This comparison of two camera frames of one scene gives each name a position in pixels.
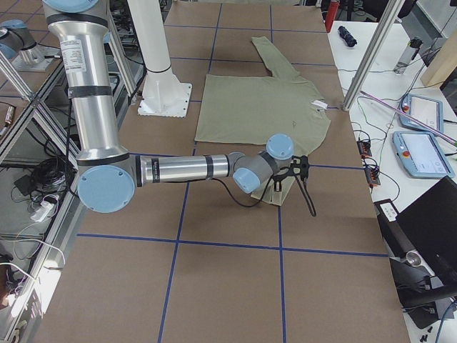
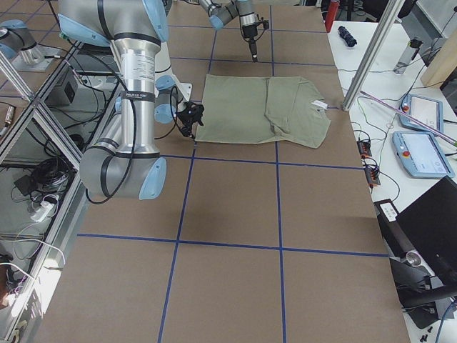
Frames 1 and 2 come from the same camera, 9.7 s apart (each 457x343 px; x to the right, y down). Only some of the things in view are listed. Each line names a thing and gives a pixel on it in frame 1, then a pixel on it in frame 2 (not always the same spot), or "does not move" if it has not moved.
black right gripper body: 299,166 → 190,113
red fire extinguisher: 331,13 does not move
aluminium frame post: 380,35 does not move
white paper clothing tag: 320,103 does not move
